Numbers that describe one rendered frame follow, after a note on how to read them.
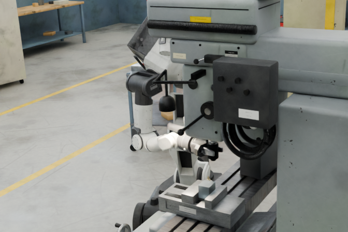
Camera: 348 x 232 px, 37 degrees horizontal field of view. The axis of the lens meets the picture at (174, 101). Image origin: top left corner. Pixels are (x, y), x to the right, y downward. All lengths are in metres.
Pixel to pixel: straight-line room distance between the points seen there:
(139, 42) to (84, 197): 2.28
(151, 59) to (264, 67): 1.04
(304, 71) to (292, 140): 0.24
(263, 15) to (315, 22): 1.84
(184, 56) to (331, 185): 0.73
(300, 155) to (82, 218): 2.75
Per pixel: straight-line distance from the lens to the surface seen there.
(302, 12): 3.77
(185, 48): 2.03
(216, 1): 1.92
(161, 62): 2.54
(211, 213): 2.21
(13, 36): 8.32
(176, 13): 2.01
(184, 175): 3.15
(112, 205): 4.44
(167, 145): 2.37
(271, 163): 2.66
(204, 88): 2.05
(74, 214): 4.38
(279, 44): 1.87
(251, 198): 2.44
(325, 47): 1.82
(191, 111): 2.11
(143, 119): 2.56
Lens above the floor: 2.11
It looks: 18 degrees down
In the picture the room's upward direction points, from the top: 3 degrees counter-clockwise
